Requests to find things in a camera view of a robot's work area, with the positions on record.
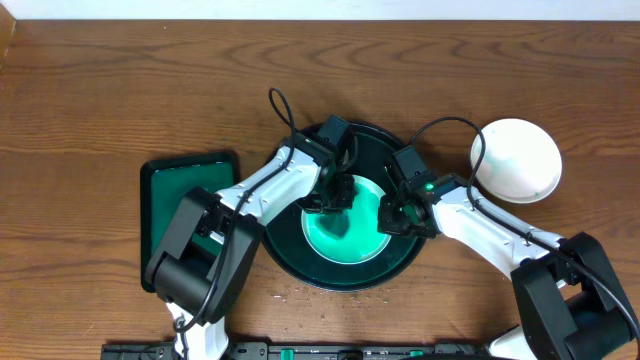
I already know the mint plate front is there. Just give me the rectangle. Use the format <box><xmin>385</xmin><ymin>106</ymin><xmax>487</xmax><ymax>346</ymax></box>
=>
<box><xmin>301</xmin><ymin>175</ymin><xmax>391</xmax><ymax>265</ymax></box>

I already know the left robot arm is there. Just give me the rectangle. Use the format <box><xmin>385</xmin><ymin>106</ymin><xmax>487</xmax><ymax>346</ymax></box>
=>
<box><xmin>141</xmin><ymin>145</ymin><xmax>357</xmax><ymax>359</ymax></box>

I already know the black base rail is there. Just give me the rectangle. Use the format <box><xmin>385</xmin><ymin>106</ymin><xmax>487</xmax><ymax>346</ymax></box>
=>
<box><xmin>100</xmin><ymin>342</ymin><xmax>491</xmax><ymax>360</ymax></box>

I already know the round dark green tray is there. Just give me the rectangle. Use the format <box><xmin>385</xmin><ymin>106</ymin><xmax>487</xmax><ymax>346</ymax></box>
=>
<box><xmin>263</xmin><ymin>123</ymin><xmax>425</xmax><ymax>292</ymax></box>

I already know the rectangular dark green tray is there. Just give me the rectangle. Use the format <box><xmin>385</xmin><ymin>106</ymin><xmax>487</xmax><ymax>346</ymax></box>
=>
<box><xmin>140</xmin><ymin>150</ymin><xmax>240</xmax><ymax>293</ymax></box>

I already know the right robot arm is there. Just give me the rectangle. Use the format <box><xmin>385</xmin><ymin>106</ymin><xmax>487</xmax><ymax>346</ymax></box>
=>
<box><xmin>379</xmin><ymin>170</ymin><xmax>639</xmax><ymax>360</ymax></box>

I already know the white plate with green stain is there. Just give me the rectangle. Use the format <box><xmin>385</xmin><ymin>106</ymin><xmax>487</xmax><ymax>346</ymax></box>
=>
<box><xmin>470</xmin><ymin>118</ymin><xmax>563</xmax><ymax>204</ymax></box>

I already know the green scouring sponge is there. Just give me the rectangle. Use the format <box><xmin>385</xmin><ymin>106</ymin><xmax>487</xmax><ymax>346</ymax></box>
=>
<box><xmin>317</xmin><ymin>213</ymin><xmax>350</xmax><ymax>238</ymax></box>

